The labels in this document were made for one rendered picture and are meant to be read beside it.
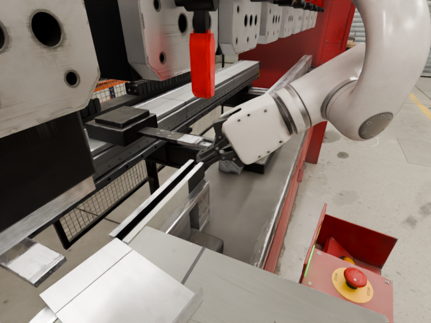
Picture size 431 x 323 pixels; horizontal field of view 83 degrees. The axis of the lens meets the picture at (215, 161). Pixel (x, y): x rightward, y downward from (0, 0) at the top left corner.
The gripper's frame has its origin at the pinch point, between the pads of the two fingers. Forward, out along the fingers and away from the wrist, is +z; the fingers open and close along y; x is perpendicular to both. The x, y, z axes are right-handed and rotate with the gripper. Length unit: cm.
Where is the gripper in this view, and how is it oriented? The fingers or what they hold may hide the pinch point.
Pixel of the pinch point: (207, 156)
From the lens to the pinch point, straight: 46.1
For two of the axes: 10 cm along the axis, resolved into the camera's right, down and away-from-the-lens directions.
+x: 0.9, 5.1, -8.5
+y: -5.0, -7.2, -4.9
